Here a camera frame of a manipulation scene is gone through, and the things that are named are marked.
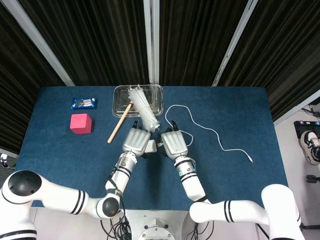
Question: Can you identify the chrome metal fixture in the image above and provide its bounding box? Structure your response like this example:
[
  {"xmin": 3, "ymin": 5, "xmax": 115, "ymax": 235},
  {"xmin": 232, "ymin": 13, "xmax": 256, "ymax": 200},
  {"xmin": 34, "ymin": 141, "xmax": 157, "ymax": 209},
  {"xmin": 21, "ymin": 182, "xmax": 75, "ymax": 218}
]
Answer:
[{"xmin": 0, "ymin": 153, "xmax": 16, "ymax": 170}]

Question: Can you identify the white partition frame post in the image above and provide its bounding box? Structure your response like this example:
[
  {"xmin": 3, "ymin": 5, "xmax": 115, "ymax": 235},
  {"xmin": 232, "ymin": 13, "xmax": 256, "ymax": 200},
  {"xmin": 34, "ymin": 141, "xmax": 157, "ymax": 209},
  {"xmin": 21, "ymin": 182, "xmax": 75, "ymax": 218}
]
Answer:
[
  {"xmin": 143, "ymin": 0, "xmax": 161, "ymax": 86},
  {"xmin": 273, "ymin": 96, "xmax": 320, "ymax": 126},
  {"xmin": 211, "ymin": 0, "xmax": 261, "ymax": 87},
  {"xmin": 0, "ymin": 0, "xmax": 76, "ymax": 87}
]

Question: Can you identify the dark pleated curtain panel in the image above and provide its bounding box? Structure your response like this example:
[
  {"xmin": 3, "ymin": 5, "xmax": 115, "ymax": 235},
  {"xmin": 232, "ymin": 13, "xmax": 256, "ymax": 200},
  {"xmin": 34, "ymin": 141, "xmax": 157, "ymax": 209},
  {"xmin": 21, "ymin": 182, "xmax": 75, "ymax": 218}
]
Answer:
[
  {"xmin": 159, "ymin": 0, "xmax": 248, "ymax": 87},
  {"xmin": 217, "ymin": 0, "xmax": 320, "ymax": 122},
  {"xmin": 17, "ymin": 0, "xmax": 151, "ymax": 87},
  {"xmin": 0, "ymin": 0, "xmax": 66, "ymax": 155}
]

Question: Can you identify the black and white sneaker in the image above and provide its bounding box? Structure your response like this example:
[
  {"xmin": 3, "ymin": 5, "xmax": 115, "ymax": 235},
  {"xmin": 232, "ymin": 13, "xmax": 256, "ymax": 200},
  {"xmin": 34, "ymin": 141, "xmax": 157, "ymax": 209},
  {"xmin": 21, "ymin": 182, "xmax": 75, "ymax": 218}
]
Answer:
[{"xmin": 299, "ymin": 130, "xmax": 320, "ymax": 165}]

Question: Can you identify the blue cookie packet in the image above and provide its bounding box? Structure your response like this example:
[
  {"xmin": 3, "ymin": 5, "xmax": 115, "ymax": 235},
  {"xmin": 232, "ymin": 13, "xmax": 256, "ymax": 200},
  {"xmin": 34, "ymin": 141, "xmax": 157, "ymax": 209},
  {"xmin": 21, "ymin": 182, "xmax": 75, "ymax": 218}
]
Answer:
[{"xmin": 69, "ymin": 96, "xmax": 98, "ymax": 110}]

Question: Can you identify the bundle of clear straws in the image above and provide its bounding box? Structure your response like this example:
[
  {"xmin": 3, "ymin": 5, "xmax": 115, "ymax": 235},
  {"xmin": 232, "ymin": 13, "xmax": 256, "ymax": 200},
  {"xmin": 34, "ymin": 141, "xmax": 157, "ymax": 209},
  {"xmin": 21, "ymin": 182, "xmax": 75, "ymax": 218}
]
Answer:
[{"xmin": 127, "ymin": 84, "xmax": 161, "ymax": 133}]

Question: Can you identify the black device with coloured buttons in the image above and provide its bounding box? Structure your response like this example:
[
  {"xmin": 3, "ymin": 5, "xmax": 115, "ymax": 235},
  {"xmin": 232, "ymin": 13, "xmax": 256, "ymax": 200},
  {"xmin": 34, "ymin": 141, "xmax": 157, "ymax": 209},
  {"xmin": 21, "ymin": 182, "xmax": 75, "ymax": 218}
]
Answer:
[{"xmin": 293, "ymin": 120, "xmax": 320, "ymax": 138}]

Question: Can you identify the blue table cloth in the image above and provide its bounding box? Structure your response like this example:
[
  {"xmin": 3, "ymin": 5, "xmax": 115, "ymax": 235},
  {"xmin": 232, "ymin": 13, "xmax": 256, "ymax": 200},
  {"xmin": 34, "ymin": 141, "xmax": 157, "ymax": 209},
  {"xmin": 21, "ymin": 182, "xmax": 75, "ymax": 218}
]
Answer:
[{"xmin": 11, "ymin": 86, "xmax": 295, "ymax": 213}]

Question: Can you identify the black cable bundle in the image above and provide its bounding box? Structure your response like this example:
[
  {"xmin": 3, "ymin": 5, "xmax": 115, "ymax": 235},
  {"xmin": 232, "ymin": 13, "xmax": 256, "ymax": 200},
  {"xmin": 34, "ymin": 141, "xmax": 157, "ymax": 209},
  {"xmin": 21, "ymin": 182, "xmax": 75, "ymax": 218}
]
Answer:
[
  {"xmin": 99, "ymin": 217, "xmax": 133, "ymax": 240},
  {"xmin": 186, "ymin": 219, "xmax": 216, "ymax": 240}
]

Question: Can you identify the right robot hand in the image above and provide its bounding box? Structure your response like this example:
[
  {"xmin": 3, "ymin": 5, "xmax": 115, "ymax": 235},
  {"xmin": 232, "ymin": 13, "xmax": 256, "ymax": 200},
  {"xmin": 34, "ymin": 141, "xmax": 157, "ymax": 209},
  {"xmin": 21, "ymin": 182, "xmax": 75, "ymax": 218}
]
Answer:
[{"xmin": 156, "ymin": 119, "xmax": 189, "ymax": 159}]

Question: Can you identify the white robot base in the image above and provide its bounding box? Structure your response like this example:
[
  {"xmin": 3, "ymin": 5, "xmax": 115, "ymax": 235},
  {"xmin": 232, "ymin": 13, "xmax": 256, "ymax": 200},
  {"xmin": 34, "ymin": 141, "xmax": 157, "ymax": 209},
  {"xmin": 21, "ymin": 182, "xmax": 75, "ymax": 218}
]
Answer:
[{"xmin": 123, "ymin": 209, "xmax": 193, "ymax": 240}]

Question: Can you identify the white power adapter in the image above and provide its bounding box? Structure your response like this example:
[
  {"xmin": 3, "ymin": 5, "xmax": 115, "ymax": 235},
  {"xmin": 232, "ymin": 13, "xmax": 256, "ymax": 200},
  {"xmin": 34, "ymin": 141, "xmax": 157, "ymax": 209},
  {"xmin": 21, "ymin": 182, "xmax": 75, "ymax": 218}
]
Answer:
[{"xmin": 144, "ymin": 139, "xmax": 158, "ymax": 154}]

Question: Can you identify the pink cube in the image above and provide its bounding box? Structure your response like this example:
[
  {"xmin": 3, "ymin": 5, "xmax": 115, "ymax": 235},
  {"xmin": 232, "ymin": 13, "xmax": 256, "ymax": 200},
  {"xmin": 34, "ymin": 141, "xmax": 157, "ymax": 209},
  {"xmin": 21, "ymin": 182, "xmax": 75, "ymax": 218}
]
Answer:
[{"xmin": 69, "ymin": 113, "xmax": 93, "ymax": 136}]

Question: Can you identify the shiny rectangular tray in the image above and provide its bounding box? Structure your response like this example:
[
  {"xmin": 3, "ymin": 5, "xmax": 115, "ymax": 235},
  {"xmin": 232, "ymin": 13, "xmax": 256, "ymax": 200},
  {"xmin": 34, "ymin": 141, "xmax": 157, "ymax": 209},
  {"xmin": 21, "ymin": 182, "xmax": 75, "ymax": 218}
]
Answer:
[{"xmin": 111, "ymin": 84, "xmax": 165, "ymax": 118}]

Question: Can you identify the wooden stick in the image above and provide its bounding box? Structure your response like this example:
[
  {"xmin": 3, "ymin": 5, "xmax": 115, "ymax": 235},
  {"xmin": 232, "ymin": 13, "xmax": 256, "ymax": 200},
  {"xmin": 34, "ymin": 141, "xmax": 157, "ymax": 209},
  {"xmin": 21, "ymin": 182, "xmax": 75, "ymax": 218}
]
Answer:
[{"xmin": 107, "ymin": 101, "xmax": 133, "ymax": 144}]

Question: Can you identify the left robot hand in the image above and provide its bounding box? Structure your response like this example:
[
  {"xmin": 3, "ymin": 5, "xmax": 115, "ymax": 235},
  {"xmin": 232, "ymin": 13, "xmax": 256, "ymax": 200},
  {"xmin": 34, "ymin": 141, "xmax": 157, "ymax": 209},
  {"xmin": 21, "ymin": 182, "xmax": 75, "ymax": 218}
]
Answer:
[{"xmin": 121, "ymin": 120, "xmax": 152, "ymax": 160}]

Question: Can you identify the white USB cable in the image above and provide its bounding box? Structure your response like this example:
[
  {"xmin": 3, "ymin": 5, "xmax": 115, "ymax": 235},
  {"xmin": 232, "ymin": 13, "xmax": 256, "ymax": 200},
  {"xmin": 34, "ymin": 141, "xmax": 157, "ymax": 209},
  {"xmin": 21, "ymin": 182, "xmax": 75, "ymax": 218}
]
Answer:
[{"xmin": 164, "ymin": 104, "xmax": 254, "ymax": 163}]

